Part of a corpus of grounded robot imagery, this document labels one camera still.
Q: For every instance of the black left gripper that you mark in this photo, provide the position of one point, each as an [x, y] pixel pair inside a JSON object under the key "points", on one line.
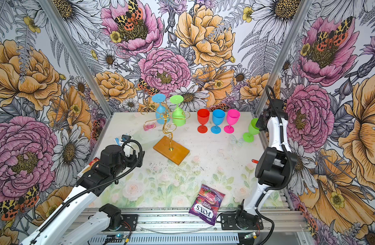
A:
{"points": [[132, 161]]}

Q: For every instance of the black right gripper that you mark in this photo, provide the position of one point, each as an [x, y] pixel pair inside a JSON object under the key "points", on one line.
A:
{"points": [[259, 122]]}

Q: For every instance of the green wine glass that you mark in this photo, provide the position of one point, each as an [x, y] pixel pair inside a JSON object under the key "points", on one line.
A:
{"points": [[178, 116], [252, 131]]}

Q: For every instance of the pink wine glass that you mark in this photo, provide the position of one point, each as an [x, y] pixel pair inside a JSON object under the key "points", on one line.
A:
{"points": [[232, 118]]}

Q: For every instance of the blue front wine glass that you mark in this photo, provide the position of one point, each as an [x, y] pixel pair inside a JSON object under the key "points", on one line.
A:
{"points": [[217, 118]]}

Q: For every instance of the blue wine glass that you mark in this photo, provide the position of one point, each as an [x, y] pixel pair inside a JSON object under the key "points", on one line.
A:
{"points": [[217, 118], [160, 107]]}

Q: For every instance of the red wine glass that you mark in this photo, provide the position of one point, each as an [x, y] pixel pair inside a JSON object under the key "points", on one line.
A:
{"points": [[203, 116]]}

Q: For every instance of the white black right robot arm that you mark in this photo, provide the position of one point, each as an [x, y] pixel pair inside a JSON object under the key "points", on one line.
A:
{"points": [[275, 167]]}

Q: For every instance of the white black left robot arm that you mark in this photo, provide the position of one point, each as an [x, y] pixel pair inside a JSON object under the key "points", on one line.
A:
{"points": [[115, 163]]}

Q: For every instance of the blue rear wine glass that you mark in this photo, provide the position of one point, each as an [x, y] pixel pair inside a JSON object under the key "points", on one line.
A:
{"points": [[160, 107]]}

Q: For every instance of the white blue sachet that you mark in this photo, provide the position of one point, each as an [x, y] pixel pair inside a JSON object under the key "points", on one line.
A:
{"points": [[117, 140]]}

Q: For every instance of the red white small box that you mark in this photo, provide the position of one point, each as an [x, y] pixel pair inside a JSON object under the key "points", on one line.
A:
{"points": [[87, 167]]}

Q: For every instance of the purple Fox's candy bag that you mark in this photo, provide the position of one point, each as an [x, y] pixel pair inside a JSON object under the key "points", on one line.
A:
{"points": [[207, 204]]}

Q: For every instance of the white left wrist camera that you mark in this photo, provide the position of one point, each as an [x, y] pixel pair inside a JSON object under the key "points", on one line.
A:
{"points": [[129, 149]]}

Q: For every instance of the gold wire wooden glass rack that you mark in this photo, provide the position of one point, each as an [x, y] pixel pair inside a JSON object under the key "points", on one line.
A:
{"points": [[167, 147]]}

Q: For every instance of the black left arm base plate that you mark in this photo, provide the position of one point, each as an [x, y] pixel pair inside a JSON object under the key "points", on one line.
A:
{"points": [[124, 222]]}

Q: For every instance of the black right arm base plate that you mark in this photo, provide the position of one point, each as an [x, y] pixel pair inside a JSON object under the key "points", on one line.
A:
{"points": [[232, 221]]}

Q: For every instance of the aluminium front frame rail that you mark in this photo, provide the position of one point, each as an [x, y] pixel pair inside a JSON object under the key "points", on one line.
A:
{"points": [[158, 227]]}

